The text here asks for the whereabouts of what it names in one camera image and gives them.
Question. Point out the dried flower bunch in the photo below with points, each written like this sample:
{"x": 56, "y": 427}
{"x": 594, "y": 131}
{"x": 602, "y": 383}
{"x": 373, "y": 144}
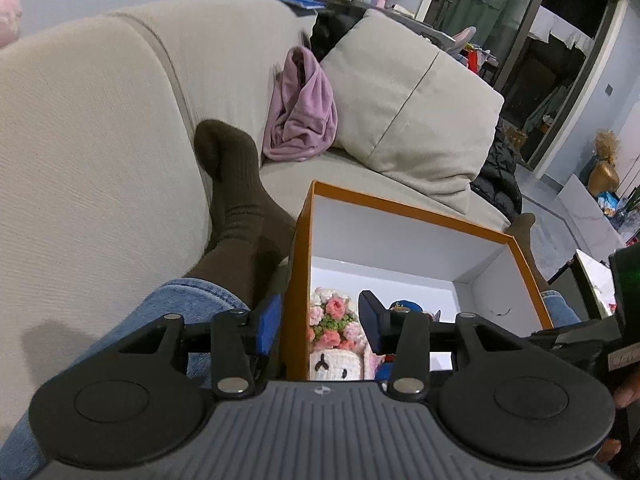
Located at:
{"x": 606, "y": 145}

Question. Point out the beige fabric sofa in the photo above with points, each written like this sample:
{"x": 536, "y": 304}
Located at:
{"x": 75, "y": 160}

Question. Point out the blue jeans leg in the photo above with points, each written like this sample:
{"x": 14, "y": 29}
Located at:
{"x": 562, "y": 310}
{"x": 165, "y": 300}

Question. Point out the purple cloth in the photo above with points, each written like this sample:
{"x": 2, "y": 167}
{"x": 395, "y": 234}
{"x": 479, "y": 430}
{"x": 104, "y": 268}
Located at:
{"x": 305, "y": 110}

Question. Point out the black cloth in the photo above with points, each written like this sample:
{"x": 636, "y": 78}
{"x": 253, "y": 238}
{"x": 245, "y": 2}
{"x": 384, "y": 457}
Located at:
{"x": 330, "y": 30}

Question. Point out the white marble slab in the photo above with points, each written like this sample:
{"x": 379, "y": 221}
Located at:
{"x": 585, "y": 210}

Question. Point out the blue snack bag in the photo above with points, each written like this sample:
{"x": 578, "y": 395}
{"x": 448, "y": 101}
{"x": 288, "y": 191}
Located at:
{"x": 607, "y": 202}

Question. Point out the dark side table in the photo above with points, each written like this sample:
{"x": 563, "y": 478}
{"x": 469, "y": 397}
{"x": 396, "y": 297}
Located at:
{"x": 595, "y": 280}

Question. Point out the gold vase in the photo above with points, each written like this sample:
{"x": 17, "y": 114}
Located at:
{"x": 602, "y": 177}

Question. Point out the black puffer jacket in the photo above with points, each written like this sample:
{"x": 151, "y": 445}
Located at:
{"x": 500, "y": 175}

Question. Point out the orange cardboard box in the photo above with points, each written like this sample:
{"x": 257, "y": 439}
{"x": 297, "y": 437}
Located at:
{"x": 400, "y": 240}

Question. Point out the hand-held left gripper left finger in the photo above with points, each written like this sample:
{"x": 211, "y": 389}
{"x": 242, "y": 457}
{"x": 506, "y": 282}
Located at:
{"x": 270, "y": 325}

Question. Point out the white crochet flower doll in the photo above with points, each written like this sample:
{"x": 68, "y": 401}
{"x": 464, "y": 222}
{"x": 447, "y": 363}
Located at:
{"x": 332, "y": 365}

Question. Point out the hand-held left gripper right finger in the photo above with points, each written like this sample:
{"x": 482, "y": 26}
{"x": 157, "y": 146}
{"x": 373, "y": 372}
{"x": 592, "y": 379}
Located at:
{"x": 372, "y": 320}

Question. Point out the pink plush toy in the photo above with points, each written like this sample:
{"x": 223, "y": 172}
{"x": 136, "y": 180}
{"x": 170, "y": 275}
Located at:
{"x": 9, "y": 20}

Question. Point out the person's right hand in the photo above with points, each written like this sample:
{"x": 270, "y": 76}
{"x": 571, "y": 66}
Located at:
{"x": 629, "y": 392}

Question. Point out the blue-hatted toy figure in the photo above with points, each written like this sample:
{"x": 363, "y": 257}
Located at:
{"x": 409, "y": 305}

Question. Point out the beige sofa cushion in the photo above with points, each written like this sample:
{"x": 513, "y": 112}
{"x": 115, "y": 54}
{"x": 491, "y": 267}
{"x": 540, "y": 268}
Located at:
{"x": 410, "y": 110}

